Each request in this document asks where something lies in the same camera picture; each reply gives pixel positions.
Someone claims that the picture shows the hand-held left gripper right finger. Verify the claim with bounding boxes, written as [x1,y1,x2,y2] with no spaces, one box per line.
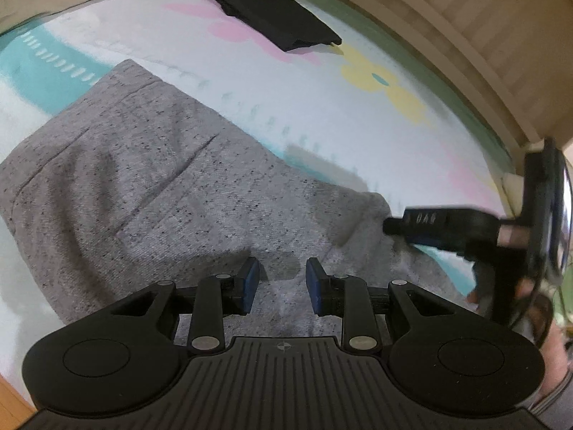
[305,257,463,356]

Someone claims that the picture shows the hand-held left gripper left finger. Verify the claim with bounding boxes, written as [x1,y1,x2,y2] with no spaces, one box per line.
[110,257,261,356]

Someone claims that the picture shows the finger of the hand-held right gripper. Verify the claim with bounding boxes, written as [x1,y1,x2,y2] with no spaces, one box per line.
[403,235,484,263]
[384,206,500,240]

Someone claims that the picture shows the grey speckled pants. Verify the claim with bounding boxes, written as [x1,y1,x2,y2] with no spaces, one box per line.
[0,58,476,338]

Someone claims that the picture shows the person's right forearm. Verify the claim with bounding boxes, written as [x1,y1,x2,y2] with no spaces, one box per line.
[535,320,573,415]

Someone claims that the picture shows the person's right hand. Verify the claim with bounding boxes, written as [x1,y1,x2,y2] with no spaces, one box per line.
[466,287,485,315]

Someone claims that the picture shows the pastel printed bed sheet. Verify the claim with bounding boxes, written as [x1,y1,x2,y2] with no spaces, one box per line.
[0,0,522,410]

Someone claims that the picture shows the black folded cloth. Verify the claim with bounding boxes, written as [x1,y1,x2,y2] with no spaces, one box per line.
[206,0,343,53]

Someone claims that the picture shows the light wooden bed frame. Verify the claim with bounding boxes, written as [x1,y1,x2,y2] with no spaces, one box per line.
[282,0,573,180]

